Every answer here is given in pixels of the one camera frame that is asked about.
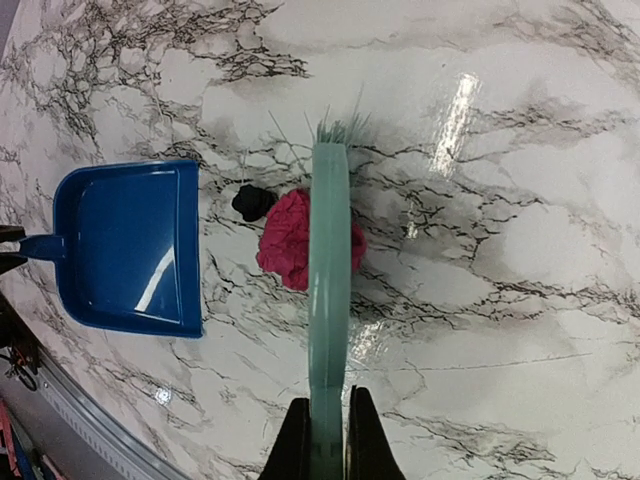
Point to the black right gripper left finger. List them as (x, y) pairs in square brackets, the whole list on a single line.
[(289, 458)]

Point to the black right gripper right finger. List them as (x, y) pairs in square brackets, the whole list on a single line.
[(369, 456)]

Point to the blue plastic dustpan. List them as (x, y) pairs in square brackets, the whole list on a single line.
[(125, 247)]

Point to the pink paper scrap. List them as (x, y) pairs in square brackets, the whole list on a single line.
[(284, 245)]

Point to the tiny black paper ball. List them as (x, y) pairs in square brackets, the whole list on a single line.
[(253, 203)]

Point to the light green hand brush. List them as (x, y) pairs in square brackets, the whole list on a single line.
[(330, 273)]

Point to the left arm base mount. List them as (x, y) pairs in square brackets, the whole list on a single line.
[(15, 365)]

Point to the aluminium front frame rail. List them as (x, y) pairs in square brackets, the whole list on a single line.
[(60, 419)]

